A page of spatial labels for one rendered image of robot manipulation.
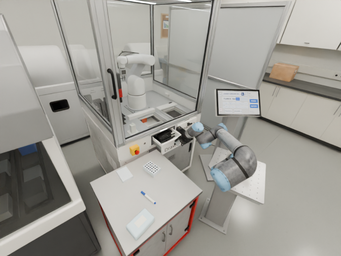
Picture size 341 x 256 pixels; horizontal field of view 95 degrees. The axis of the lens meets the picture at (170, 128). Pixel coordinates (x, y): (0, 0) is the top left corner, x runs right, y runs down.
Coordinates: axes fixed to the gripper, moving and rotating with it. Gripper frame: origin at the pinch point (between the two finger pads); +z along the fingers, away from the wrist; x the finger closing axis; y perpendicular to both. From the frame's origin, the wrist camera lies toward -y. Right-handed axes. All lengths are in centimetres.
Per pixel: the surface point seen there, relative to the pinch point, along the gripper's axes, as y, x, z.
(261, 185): 65, 30, -27
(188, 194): 39.4, -20.9, -9.0
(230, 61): -72, 163, 0
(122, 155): -11.1, -43.3, 15.3
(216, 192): 59, 16, 9
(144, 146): -10.3, -21.6, 16.3
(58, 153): -16, -81, -31
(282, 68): -33, 318, -2
